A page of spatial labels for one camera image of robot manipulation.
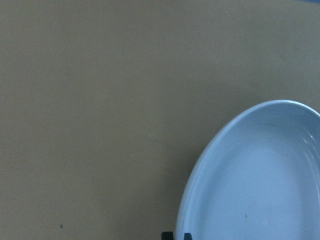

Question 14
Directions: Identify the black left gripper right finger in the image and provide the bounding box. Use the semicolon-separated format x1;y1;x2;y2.
183;232;193;240

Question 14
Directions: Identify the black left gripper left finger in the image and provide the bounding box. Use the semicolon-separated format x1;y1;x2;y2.
161;231;174;240

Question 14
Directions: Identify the blue plate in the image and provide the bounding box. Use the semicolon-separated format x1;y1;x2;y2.
175;100;320;240

